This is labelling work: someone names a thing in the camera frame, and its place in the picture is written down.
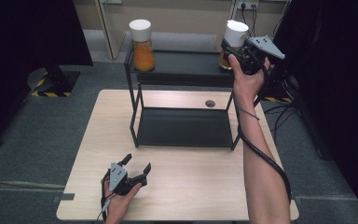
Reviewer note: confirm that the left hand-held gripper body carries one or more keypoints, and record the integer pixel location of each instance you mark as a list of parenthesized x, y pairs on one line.
[(117, 175)]

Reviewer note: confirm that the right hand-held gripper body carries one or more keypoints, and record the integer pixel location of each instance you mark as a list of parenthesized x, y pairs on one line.
[(265, 46)]

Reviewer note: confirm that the spice jar with spouted white lid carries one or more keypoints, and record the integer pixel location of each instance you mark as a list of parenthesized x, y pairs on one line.
[(236, 32)]

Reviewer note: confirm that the black metal two-tier shelf rack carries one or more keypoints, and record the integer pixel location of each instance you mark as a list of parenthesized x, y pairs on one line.
[(183, 63)]

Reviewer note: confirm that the person's left hand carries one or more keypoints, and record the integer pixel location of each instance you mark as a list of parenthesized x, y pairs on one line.
[(118, 208)]

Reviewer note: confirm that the person's right hand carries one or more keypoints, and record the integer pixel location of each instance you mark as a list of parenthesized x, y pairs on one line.
[(247, 85)]

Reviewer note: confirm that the stand base with hazard stripes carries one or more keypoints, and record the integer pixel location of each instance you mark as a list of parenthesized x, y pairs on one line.
[(278, 91), (56, 82)]

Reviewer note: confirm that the grey floor tape patch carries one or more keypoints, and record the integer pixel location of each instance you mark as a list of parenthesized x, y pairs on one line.
[(64, 197)]

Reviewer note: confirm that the black curtain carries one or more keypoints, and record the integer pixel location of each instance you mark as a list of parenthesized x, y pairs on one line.
[(338, 77), (28, 31)]

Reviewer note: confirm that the white wall power outlet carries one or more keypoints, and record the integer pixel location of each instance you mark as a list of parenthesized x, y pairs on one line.
[(248, 4)]

